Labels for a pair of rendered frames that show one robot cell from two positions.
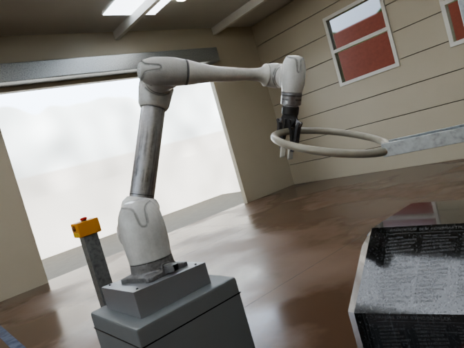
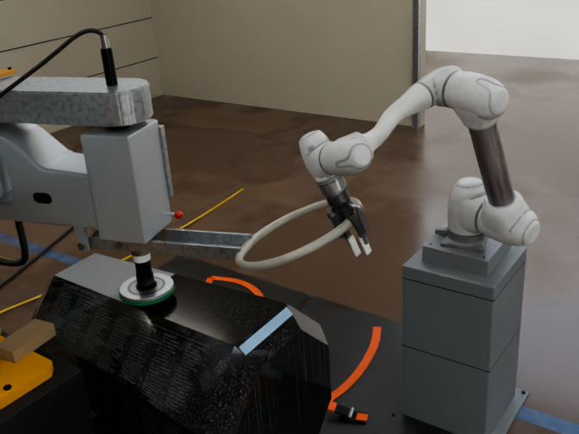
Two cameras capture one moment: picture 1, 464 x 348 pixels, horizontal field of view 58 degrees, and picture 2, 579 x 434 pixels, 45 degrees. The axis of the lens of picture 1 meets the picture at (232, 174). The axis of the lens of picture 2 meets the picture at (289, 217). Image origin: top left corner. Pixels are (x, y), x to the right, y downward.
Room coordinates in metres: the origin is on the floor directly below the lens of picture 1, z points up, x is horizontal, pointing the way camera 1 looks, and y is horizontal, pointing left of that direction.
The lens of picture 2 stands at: (3.86, -1.03, 2.22)
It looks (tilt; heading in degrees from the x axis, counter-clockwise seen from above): 24 degrees down; 165
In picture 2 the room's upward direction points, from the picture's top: 4 degrees counter-clockwise
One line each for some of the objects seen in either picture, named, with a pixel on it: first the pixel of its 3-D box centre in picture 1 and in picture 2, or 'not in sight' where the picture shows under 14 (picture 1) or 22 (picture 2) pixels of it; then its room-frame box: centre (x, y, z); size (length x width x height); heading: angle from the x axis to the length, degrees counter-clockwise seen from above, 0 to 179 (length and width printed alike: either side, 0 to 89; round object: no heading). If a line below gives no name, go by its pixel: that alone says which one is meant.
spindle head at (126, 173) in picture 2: not in sight; (110, 182); (1.27, -1.02, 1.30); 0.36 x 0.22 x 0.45; 54
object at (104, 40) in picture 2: not in sight; (108, 59); (1.32, -0.96, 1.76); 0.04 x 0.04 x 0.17
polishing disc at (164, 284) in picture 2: not in sight; (146, 287); (1.32, -0.96, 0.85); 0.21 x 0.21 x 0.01
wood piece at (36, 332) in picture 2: not in sight; (25, 340); (1.45, -1.43, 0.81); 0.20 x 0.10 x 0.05; 135
